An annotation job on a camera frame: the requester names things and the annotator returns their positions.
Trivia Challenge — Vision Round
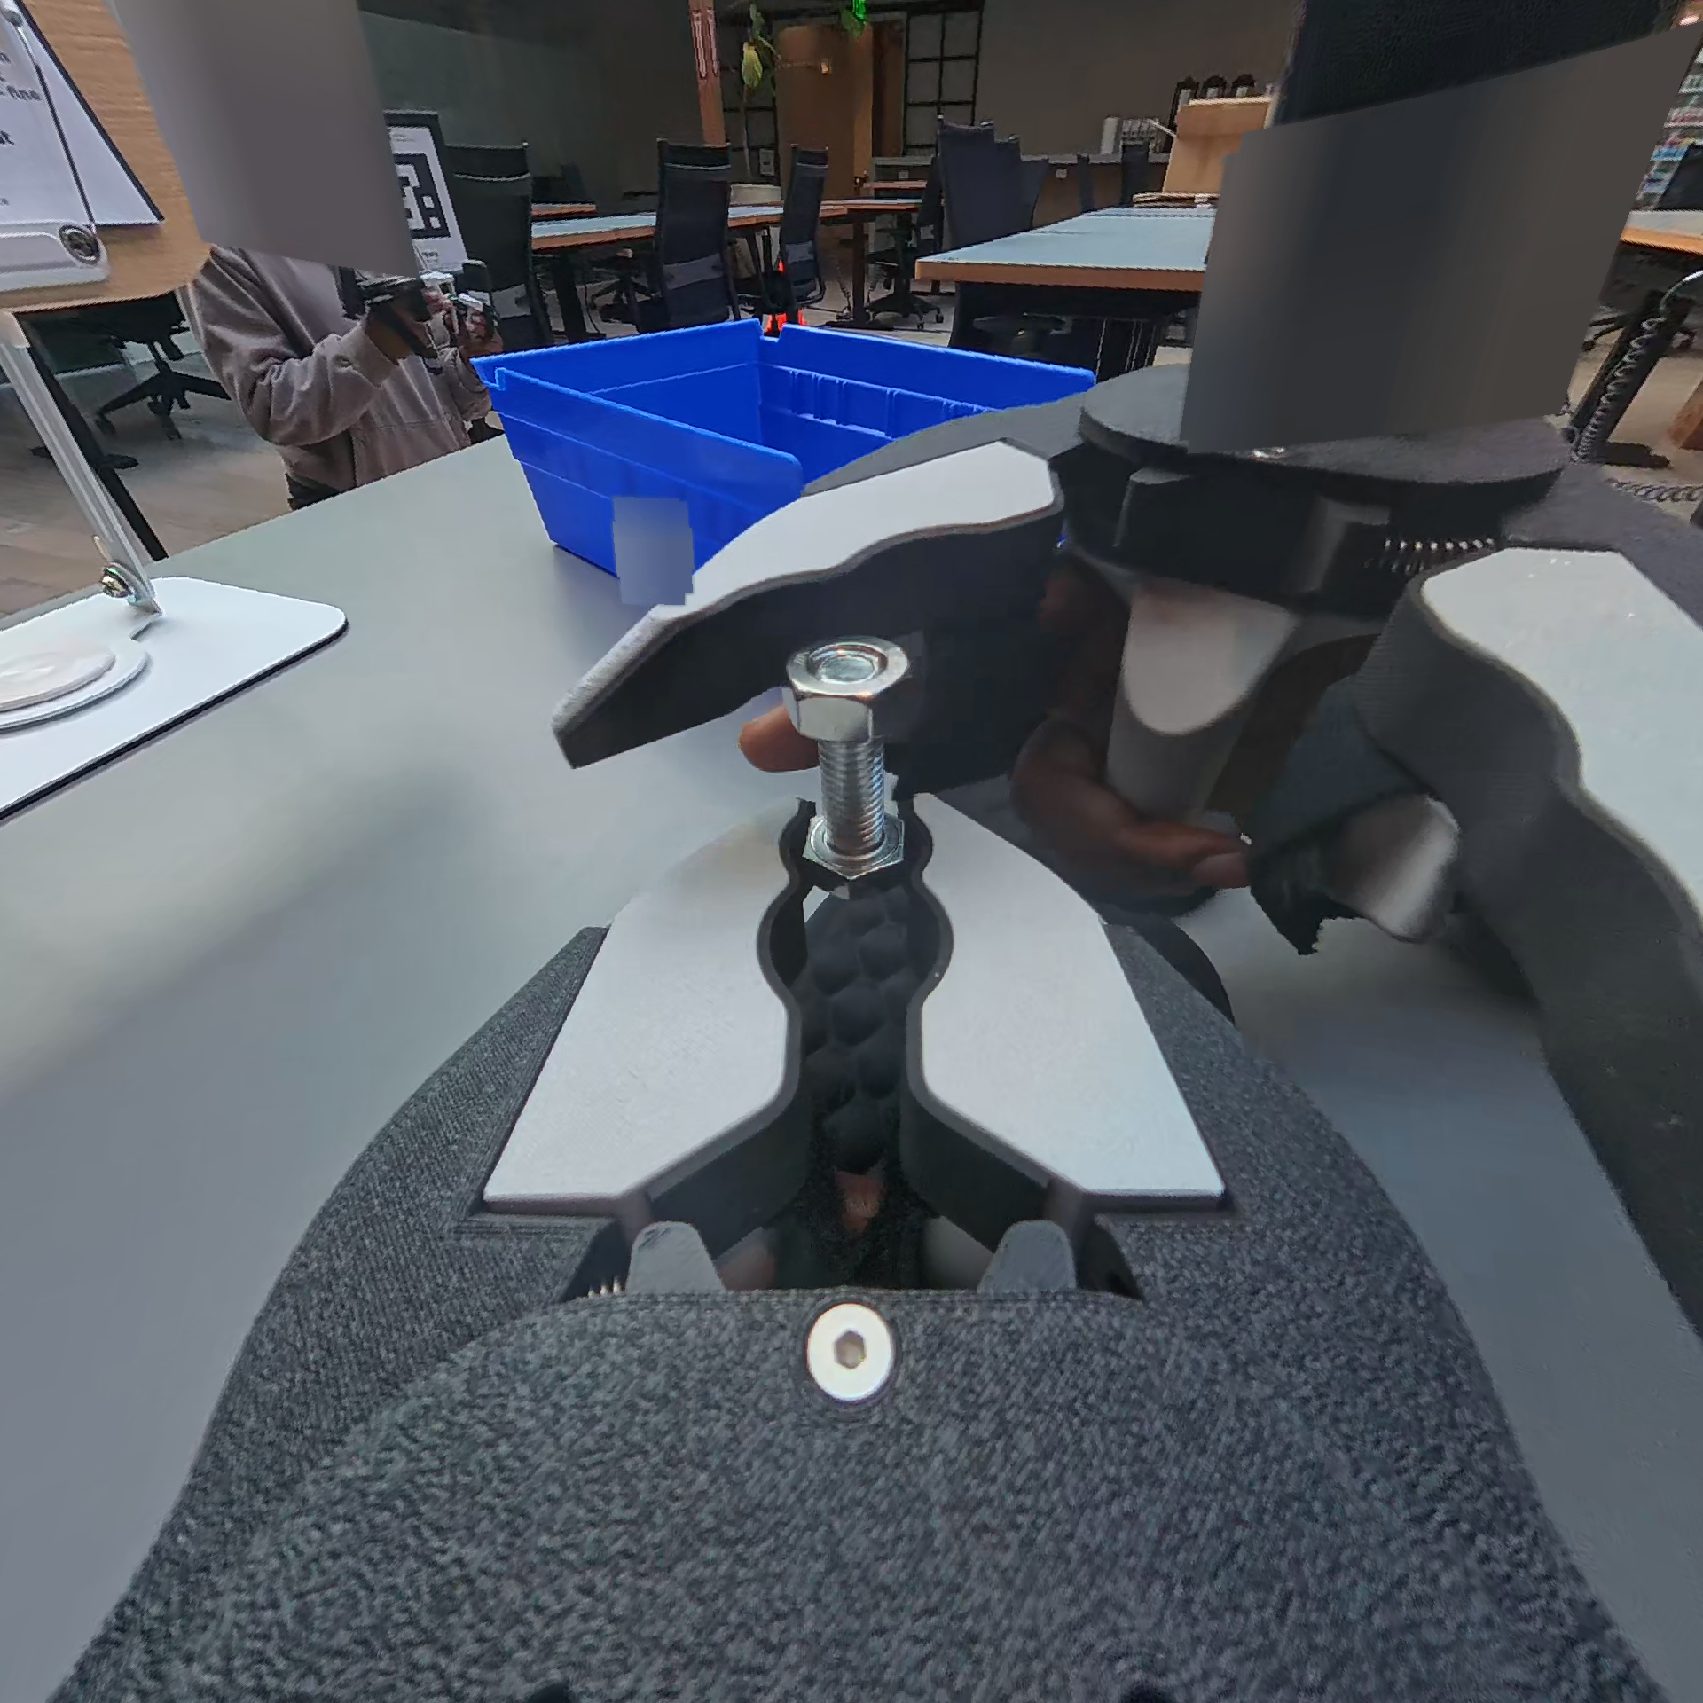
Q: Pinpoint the silver hex bolt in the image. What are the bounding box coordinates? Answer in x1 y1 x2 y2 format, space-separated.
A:
802 645 913 881

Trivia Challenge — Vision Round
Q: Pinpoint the brown cardboard box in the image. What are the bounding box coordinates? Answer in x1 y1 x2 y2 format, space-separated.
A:
1164 99 1271 196

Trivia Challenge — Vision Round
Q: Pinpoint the black office chair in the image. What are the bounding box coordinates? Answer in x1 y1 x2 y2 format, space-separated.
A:
447 144 550 354
937 120 1053 250
99 292 232 439
638 139 742 334
779 145 832 325

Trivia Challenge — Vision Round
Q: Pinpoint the blue plastic bin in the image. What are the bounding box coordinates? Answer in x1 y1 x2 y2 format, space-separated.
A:
472 319 1100 611

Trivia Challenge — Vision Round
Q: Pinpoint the printed instruction sheet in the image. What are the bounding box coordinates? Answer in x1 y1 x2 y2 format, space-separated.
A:
0 0 165 231

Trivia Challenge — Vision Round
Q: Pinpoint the grey background desk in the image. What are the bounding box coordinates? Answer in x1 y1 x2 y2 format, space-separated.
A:
914 205 1218 350

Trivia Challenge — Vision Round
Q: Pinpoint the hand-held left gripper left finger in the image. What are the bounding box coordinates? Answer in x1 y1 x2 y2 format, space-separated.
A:
478 799 817 1219

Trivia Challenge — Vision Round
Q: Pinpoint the silver hex nut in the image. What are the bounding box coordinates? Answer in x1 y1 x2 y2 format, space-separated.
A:
783 641 914 742

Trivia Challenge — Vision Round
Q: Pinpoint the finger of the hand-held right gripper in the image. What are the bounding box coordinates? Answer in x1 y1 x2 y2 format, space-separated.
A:
1329 545 1703 1319
551 439 1067 770

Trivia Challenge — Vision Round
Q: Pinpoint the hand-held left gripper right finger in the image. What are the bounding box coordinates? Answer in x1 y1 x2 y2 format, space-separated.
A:
903 794 1228 1223

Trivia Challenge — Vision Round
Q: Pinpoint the person's right hand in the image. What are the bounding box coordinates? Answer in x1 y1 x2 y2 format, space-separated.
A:
738 571 1451 957

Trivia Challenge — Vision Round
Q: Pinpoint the black white marker sign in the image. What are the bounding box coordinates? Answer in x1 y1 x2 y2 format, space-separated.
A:
385 113 470 270

